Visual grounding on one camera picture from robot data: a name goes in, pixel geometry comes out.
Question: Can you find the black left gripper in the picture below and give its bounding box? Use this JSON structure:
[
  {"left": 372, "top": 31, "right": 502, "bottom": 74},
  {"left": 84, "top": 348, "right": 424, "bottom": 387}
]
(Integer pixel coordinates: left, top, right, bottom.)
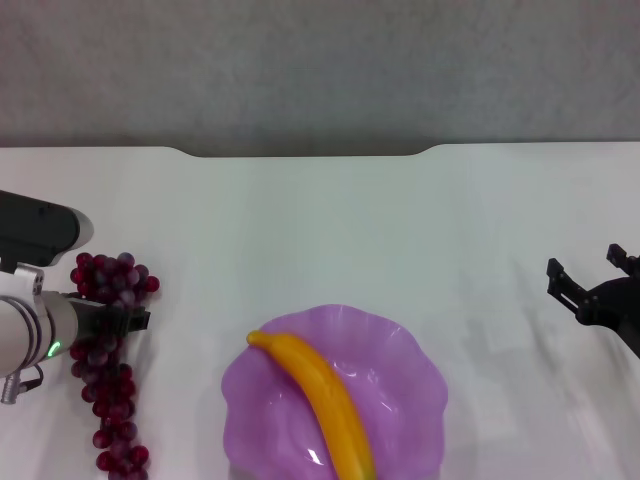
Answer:
[{"left": 64, "top": 295, "right": 152, "bottom": 347}]

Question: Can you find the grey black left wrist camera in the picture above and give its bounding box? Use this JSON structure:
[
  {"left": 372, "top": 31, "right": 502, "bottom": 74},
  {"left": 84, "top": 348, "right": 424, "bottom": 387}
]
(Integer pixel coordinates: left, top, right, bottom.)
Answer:
[{"left": 0, "top": 189, "right": 95, "bottom": 296}]

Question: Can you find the left arm cable with plug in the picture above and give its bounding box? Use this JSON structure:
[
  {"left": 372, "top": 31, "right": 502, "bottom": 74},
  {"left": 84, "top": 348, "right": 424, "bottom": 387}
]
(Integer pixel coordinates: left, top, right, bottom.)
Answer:
[{"left": 0, "top": 364, "right": 44, "bottom": 405}]

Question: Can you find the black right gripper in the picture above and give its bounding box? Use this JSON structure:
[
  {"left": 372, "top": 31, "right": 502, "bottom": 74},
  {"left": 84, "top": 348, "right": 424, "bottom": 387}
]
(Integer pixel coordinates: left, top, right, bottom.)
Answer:
[{"left": 545, "top": 243, "right": 640, "bottom": 359}]

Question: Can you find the dark red grape bunch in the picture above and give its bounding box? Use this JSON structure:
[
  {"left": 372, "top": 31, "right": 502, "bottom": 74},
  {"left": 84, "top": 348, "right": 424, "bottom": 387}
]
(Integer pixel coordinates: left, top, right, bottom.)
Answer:
[{"left": 68, "top": 251, "right": 161, "bottom": 480}]

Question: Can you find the yellow banana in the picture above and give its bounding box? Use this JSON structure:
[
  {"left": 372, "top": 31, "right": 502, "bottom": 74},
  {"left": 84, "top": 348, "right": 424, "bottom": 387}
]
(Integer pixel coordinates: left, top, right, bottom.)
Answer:
[{"left": 245, "top": 329, "right": 379, "bottom": 480}]

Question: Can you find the purple scalloped plastic plate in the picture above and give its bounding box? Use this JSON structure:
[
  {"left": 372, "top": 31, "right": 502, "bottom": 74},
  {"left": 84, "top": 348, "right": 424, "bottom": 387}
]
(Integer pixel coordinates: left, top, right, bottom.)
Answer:
[{"left": 221, "top": 303, "right": 450, "bottom": 480}]

